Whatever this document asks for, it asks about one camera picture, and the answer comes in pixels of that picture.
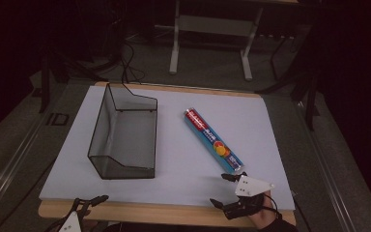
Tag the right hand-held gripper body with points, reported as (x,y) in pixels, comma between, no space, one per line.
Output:
(250,187)

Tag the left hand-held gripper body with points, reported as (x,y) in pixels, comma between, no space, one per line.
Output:
(71,224)

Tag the long blue cling wrap box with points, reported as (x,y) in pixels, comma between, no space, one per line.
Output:
(211,138)

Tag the person's right hand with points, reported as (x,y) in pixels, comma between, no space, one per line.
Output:
(264,216)

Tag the light blue table mat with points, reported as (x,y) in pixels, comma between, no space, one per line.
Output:
(180,180)

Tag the black metal stand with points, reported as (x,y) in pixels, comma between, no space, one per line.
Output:
(307,93)
(45,80)

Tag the grey metal floor rail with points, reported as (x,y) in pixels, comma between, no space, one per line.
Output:
(9,167)
(327,167)

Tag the white metal table frame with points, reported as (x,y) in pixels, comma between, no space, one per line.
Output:
(215,27)

